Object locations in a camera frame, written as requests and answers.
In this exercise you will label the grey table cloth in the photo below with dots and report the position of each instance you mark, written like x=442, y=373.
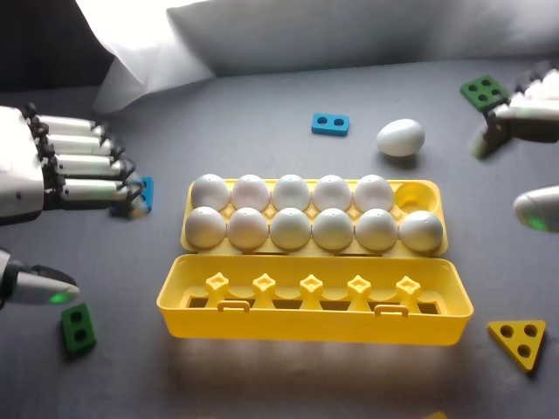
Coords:
x=262, y=131

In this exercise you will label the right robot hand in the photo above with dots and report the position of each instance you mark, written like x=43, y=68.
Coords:
x=528, y=113

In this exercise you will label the white toy egg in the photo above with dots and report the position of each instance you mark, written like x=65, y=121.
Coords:
x=400, y=137
x=332, y=192
x=205, y=227
x=375, y=229
x=291, y=192
x=290, y=229
x=247, y=229
x=210, y=192
x=373, y=192
x=249, y=192
x=333, y=229
x=420, y=231

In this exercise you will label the blue two-hole block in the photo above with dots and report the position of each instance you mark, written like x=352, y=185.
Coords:
x=330, y=128

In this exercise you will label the green four-hole block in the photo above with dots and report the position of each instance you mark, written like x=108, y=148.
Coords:
x=474, y=98

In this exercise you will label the white draped sheet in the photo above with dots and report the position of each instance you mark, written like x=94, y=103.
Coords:
x=349, y=35

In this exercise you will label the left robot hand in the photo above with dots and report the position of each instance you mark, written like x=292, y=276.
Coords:
x=17, y=174

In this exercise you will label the yellow triangle three-hole block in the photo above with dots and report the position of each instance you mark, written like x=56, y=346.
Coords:
x=530, y=349

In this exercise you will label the yellow egg carton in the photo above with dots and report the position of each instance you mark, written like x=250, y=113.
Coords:
x=305, y=323

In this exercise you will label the blue four-hole block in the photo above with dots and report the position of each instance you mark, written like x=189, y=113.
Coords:
x=147, y=192

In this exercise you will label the green two-hole block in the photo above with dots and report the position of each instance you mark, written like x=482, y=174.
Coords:
x=79, y=338

